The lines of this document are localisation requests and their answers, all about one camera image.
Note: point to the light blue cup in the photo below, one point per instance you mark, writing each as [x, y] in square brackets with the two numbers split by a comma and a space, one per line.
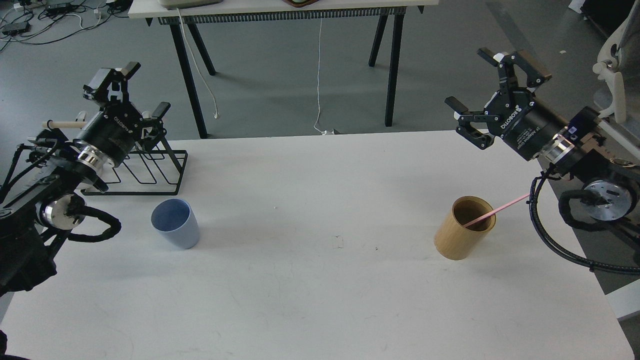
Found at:
[175, 220]

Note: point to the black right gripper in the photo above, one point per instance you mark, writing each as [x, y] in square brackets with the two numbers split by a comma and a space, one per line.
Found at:
[526, 125]

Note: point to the white office chair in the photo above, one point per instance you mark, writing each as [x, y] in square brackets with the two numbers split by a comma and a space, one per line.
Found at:
[617, 65]

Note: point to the pink chopstick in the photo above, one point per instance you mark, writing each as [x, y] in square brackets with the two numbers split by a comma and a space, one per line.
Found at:
[496, 210]

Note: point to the wooden cylindrical holder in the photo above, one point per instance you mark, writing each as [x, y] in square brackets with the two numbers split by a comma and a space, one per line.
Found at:
[455, 239]

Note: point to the black wire dish rack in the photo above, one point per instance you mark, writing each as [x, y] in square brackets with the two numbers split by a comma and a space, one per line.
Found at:
[158, 172]

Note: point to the wooden dowel rod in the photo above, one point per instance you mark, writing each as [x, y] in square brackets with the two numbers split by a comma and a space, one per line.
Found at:
[50, 124]

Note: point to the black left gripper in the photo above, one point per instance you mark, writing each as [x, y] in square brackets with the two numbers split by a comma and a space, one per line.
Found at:
[109, 136]

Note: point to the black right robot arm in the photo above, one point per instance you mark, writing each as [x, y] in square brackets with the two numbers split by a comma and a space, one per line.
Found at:
[609, 192]

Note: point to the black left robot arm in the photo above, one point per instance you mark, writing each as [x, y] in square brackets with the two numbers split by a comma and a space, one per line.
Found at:
[40, 206]

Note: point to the white background table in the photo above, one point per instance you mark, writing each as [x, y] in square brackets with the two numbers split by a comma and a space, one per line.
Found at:
[262, 68]

